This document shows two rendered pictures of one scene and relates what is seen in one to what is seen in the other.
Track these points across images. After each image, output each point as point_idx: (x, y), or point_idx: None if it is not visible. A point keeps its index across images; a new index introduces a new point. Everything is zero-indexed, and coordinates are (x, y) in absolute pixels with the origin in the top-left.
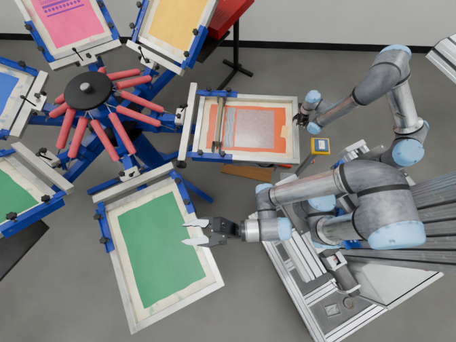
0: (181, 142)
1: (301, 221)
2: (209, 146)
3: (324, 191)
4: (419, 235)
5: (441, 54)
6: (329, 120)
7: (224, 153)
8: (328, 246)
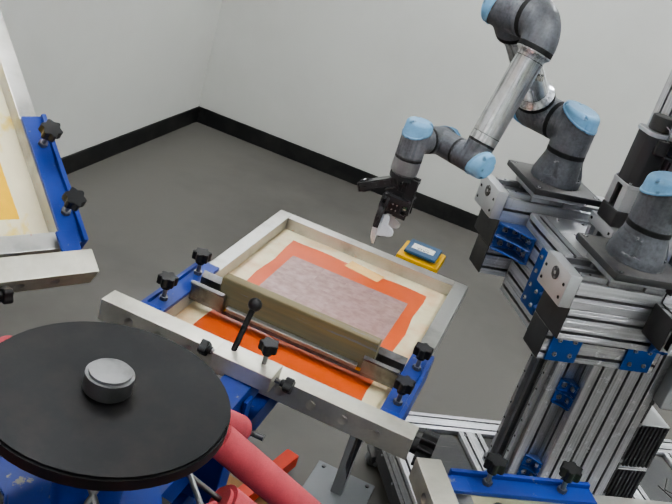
0: (348, 408)
1: (665, 274)
2: (356, 392)
3: None
4: None
5: None
6: (507, 124)
7: (427, 345)
8: None
